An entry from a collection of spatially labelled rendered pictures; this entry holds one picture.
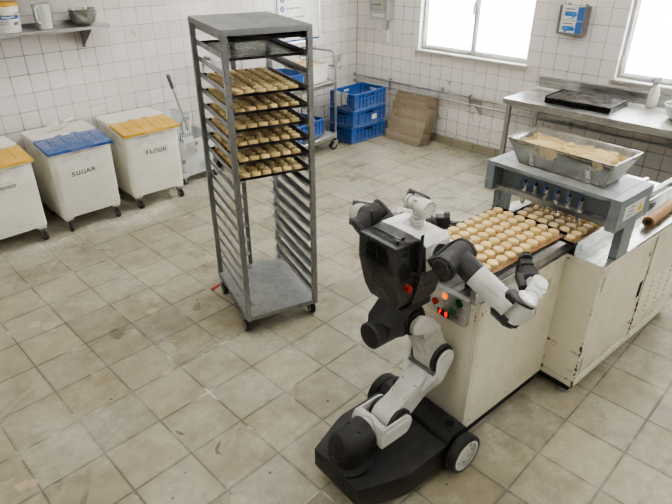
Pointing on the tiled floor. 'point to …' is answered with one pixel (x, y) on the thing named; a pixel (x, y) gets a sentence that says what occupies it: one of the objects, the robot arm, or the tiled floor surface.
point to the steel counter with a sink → (637, 120)
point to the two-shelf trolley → (334, 102)
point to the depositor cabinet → (606, 299)
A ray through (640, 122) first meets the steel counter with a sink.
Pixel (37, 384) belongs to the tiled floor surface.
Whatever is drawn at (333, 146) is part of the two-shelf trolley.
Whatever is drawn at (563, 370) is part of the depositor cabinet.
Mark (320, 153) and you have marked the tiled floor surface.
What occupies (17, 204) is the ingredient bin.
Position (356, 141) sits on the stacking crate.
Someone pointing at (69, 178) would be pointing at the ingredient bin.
